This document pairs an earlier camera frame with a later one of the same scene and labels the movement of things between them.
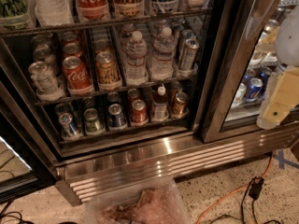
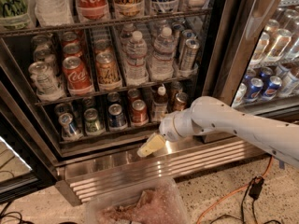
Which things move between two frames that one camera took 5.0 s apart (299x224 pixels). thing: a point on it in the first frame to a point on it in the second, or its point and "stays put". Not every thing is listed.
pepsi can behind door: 253,91 stays put
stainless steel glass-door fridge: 110,85 stays put
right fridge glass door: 240,53 stays put
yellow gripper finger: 284,97 to 153,143
